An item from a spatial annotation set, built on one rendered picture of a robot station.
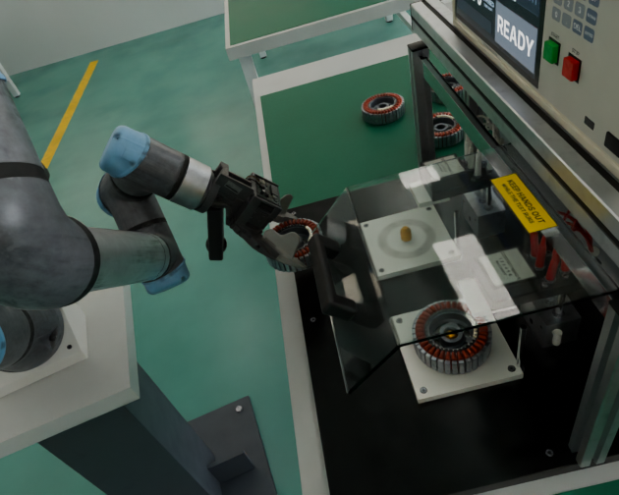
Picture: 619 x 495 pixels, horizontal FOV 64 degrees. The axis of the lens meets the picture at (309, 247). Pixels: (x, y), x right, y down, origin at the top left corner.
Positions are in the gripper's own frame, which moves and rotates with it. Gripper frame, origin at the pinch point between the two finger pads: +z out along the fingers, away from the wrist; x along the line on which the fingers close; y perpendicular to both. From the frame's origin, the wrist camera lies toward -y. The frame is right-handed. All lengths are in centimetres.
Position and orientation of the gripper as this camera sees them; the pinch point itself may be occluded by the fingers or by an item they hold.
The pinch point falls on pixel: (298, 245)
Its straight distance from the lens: 89.5
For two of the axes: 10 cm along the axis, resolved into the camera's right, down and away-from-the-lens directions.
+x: -1.3, -6.6, 7.4
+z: 8.0, 3.7, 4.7
